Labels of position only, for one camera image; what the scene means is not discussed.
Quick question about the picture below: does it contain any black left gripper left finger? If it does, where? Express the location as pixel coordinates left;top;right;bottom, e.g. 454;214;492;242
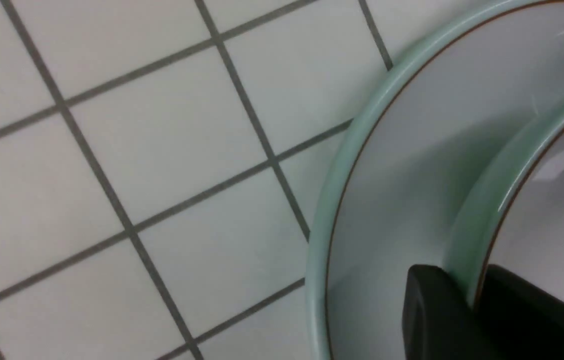
401;265;492;360

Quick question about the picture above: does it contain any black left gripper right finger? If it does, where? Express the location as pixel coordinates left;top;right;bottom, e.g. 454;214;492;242
476;265;564;360

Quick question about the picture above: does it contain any pale green bowl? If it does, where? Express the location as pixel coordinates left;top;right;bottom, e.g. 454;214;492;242
442;101;564;308

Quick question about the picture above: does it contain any pale green plate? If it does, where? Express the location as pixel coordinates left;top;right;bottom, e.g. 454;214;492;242
305;0;564;360

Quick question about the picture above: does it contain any gridded white table cloth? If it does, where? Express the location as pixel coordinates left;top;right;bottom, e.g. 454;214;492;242
0;0;474;360

